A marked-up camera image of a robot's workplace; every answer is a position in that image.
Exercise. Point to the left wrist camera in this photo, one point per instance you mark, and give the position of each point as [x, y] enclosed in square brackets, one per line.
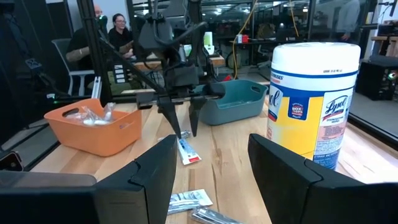
[155, 34]

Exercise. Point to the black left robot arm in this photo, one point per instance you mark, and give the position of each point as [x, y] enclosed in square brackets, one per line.
[195, 37]

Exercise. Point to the orange plastic bin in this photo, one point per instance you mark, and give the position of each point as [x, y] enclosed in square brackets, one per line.
[93, 137]

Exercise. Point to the teal plastic bin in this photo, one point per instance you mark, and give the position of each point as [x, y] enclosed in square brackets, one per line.
[239, 99]

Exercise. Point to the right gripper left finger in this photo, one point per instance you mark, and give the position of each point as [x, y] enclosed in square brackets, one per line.
[149, 186]

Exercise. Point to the red toothbrush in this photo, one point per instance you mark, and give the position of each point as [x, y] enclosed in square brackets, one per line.
[87, 119]

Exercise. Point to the white office chair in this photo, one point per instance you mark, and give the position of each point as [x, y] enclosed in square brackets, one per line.
[71, 62]

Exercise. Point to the red-ended toothpaste tube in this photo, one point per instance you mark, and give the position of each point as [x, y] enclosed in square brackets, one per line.
[188, 152]

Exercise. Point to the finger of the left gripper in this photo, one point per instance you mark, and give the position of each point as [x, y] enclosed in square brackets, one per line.
[169, 116]
[196, 116]

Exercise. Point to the grey translucent plastic bin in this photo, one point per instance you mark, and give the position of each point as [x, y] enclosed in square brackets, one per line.
[46, 180]

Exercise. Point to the person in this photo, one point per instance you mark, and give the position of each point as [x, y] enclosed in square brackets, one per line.
[348, 18]
[121, 35]
[82, 46]

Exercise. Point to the silver nail clipper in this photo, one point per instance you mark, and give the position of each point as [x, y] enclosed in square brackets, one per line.
[186, 134]
[211, 217]

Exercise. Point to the Lysol wipes canister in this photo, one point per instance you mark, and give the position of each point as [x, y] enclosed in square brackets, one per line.
[311, 109]

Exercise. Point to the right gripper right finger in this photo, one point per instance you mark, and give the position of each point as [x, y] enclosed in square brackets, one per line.
[286, 186]

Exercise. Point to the purple-printed toothpaste tube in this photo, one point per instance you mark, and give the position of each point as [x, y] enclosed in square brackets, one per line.
[189, 199]

